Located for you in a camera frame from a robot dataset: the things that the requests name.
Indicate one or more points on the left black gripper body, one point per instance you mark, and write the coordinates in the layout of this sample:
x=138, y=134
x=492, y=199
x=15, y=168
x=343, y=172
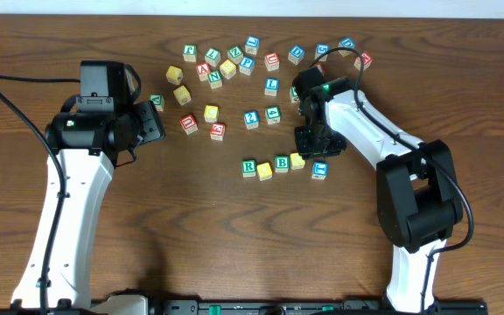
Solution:
x=150, y=121

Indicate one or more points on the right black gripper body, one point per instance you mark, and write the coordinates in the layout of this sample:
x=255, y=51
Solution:
x=318, y=140

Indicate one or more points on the blue T block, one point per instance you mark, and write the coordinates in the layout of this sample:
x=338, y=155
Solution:
x=319, y=170

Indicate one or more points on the green B block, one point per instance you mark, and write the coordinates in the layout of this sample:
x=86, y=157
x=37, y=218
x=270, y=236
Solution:
x=282, y=163

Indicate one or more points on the yellow O block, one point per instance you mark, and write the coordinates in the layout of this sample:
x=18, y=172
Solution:
x=264, y=171

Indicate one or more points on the green R block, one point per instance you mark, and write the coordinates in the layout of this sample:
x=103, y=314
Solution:
x=248, y=168

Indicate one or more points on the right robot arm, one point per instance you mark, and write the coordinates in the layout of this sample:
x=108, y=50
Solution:
x=418, y=197

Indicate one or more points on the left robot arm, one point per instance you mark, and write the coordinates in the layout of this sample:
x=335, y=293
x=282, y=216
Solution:
x=83, y=141

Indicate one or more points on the green V block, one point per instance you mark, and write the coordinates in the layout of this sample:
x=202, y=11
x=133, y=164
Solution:
x=158, y=101

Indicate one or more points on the red U block lower left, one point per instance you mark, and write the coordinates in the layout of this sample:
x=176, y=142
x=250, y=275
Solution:
x=189, y=124

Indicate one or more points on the red u block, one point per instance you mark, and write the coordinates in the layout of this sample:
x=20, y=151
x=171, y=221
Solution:
x=272, y=61
x=189, y=124

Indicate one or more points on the green J block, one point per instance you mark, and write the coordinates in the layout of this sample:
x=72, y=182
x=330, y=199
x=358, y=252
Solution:
x=294, y=98

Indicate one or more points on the green 4 block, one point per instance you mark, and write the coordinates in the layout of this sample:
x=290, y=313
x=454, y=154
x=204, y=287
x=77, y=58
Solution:
x=273, y=115

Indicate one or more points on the yellow C block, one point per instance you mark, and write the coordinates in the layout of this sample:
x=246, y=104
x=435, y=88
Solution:
x=211, y=113

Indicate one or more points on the red E block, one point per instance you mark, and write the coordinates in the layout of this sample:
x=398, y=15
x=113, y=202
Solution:
x=217, y=131

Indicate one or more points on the blue 2 block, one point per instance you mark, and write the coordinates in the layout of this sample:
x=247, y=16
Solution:
x=251, y=120

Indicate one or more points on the blue L block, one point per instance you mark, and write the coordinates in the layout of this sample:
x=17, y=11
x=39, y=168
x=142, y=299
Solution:
x=271, y=86

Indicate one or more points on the red I block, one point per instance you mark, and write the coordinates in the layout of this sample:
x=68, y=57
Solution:
x=320, y=67

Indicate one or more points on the red A block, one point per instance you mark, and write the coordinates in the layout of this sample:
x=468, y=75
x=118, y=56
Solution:
x=203, y=70

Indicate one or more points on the green N block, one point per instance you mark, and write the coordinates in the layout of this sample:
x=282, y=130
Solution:
x=214, y=79

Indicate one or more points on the blue D block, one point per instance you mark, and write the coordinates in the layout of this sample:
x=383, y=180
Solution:
x=296, y=54

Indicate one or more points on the red U block upper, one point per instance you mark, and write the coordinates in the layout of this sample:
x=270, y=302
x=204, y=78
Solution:
x=272, y=61

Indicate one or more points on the red M block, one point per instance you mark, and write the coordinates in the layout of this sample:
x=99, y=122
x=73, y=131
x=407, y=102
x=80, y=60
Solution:
x=363, y=61

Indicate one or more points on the green L block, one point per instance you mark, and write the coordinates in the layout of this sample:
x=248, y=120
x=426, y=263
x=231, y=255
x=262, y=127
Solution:
x=213, y=57

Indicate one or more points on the blue P block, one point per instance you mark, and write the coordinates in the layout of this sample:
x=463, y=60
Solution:
x=247, y=65

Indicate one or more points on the green Z block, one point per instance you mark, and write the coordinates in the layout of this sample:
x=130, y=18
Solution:
x=235, y=54

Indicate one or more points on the blue J block top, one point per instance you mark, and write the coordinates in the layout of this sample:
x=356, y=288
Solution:
x=252, y=45

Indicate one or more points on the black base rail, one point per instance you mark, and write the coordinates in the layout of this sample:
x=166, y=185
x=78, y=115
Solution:
x=278, y=307

